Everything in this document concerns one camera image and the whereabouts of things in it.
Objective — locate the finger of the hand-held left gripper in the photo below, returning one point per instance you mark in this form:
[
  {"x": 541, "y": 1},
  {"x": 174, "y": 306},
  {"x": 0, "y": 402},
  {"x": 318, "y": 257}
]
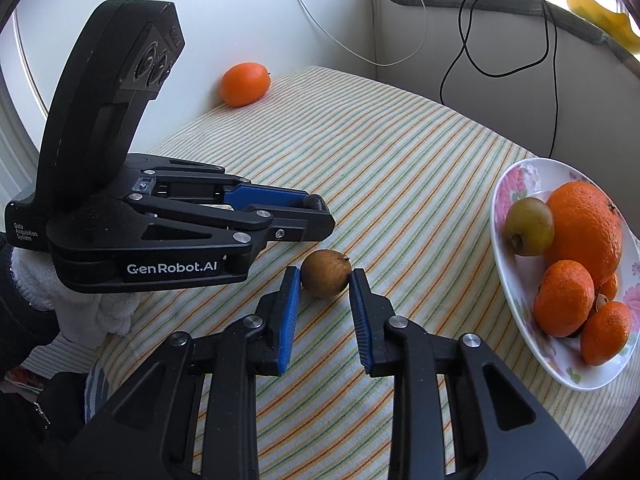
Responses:
[
  {"x": 295, "y": 225},
  {"x": 265, "y": 195}
]

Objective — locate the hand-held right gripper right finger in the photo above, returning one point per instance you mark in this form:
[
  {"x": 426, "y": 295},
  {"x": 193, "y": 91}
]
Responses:
[{"x": 360, "y": 320}]

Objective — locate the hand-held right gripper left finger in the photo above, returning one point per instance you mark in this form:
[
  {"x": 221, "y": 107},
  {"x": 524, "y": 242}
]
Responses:
[{"x": 287, "y": 320}]

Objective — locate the brown kiwi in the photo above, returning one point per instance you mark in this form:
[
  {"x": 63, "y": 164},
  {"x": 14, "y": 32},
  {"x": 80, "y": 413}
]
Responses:
[{"x": 325, "y": 272}]

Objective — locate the floral white plate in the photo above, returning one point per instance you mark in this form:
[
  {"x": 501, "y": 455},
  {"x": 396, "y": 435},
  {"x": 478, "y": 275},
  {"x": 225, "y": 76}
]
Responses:
[{"x": 550, "y": 355}]

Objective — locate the green round fruit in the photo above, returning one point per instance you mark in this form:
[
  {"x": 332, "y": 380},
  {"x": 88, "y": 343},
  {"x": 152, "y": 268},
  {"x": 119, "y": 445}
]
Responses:
[{"x": 529, "y": 226}]

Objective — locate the medium mandarin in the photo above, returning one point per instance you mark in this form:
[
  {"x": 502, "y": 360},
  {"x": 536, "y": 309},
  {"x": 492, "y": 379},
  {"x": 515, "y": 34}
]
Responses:
[{"x": 564, "y": 305}]

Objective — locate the small mandarin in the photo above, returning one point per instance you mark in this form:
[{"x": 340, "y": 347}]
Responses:
[{"x": 606, "y": 334}]

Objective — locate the small kumquat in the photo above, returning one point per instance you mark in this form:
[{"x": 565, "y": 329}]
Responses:
[{"x": 610, "y": 288}]

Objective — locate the person's left hand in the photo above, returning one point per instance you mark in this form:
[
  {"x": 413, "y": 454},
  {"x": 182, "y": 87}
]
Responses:
[{"x": 100, "y": 310}]

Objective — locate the large oval orange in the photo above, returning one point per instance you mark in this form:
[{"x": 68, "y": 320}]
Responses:
[{"x": 245, "y": 84}]

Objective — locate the striped blanket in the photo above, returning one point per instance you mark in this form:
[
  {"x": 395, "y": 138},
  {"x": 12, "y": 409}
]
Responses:
[{"x": 400, "y": 160}]

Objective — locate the large round orange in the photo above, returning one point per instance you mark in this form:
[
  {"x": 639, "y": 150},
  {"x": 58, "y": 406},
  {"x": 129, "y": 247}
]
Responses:
[{"x": 585, "y": 232}]

